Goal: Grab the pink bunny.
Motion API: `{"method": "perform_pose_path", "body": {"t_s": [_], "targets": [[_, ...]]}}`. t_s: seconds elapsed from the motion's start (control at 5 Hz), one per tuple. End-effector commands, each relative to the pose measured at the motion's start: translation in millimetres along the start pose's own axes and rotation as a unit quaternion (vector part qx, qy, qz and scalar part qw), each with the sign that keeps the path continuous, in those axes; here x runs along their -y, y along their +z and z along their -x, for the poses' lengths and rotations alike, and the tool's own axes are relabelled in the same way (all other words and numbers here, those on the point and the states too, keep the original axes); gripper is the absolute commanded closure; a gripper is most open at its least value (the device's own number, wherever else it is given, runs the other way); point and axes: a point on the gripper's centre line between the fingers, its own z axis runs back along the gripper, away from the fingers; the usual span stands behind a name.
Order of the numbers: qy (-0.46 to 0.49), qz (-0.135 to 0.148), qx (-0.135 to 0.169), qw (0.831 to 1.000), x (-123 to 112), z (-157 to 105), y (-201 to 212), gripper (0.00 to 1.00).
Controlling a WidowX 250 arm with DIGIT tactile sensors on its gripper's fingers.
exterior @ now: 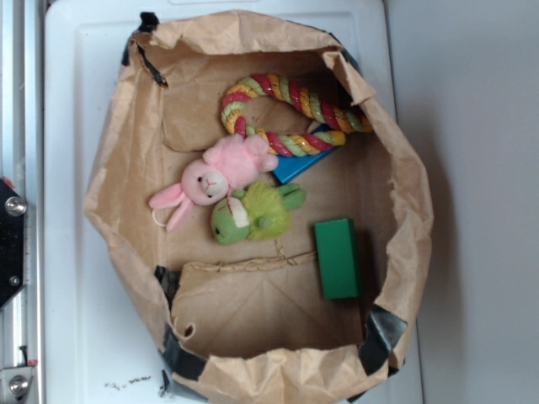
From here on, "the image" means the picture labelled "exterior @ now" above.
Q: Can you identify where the aluminium frame rail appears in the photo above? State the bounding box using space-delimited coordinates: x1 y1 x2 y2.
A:
1 1 46 403

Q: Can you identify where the white plastic tray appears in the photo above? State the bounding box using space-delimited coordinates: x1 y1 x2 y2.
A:
42 0 425 404

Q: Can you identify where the pink plush bunny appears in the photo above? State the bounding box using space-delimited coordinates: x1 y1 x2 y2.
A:
148 135 278 231

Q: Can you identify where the multicolour rope ring toy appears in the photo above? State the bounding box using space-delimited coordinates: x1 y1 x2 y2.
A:
221 73 373 157

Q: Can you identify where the brown paper bag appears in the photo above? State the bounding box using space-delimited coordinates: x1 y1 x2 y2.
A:
84 10 434 403

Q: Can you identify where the blue rectangular block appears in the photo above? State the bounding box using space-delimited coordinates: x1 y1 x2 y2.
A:
273 125 346 184

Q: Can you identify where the black metal bracket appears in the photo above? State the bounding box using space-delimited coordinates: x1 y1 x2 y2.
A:
0 177 27 309

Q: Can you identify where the silver corner bracket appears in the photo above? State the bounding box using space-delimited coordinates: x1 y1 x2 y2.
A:
1 366 39 404

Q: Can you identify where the green rectangular block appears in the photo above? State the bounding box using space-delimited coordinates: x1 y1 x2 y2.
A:
314 218 363 300

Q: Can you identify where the green plush toy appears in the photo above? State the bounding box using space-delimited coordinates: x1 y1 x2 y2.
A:
211 182 307 246

